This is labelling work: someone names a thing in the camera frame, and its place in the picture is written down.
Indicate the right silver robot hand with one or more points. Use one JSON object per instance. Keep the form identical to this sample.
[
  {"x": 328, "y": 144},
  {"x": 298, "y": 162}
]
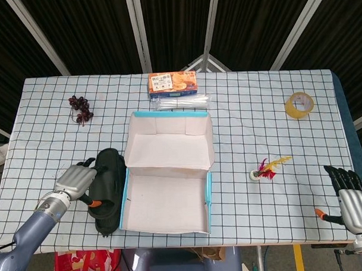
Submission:
[{"x": 356, "y": 208}]

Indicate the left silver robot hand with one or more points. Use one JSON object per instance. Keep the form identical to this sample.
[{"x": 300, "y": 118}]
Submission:
[{"x": 75, "y": 180}]

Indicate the black slipper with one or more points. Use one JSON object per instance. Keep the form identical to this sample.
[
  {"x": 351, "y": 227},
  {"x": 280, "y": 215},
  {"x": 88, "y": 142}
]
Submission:
[
  {"x": 105, "y": 231},
  {"x": 109, "y": 182}
]

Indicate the light blue shoe box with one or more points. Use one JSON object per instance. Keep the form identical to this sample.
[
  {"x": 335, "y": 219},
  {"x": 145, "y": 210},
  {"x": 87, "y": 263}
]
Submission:
[{"x": 168, "y": 201}]

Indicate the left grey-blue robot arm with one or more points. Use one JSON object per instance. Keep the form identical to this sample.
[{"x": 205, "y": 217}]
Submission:
[{"x": 32, "y": 233}]

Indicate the red patterned bag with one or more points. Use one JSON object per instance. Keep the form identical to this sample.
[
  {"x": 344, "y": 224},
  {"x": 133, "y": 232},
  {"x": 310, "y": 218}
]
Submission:
[{"x": 81, "y": 265}]

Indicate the orange cookie box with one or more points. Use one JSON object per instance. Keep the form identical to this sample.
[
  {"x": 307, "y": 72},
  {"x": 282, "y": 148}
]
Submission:
[{"x": 173, "y": 83}]

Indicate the dark red grape bunch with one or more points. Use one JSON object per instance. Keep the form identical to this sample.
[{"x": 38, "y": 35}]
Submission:
[{"x": 82, "y": 110}]

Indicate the feather shuttlecock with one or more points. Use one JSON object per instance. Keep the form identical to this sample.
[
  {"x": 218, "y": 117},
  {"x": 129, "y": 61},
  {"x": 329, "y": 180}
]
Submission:
[{"x": 267, "y": 169}]

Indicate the metal table leg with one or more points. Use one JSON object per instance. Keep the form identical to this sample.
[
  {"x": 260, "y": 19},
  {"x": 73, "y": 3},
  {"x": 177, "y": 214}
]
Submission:
[{"x": 259, "y": 260}]

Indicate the yellow tape roll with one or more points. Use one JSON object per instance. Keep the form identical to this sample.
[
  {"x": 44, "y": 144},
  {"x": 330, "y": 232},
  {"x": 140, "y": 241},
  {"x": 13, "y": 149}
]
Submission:
[{"x": 292, "y": 111}]

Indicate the blue checkered tablecloth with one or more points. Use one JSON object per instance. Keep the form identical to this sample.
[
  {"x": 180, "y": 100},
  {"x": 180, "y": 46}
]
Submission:
[{"x": 258, "y": 132}]

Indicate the clear plastic straw pack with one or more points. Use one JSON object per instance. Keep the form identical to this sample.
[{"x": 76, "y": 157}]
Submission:
[{"x": 183, "y": 102}]

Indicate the grey-blue chair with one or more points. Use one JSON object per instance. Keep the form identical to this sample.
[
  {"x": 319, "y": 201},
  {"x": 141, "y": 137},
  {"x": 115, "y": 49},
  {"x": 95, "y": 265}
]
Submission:
[{"x": 179, "y": 267}]

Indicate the brown paper bag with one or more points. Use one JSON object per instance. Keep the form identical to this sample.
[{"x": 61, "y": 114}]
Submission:
[{"x": 210, "y": 253}]

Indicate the white triangular frame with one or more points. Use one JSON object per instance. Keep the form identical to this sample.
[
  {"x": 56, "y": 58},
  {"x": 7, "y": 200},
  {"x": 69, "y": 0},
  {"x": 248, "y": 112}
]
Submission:
[{"x": 215, "y": 64}]

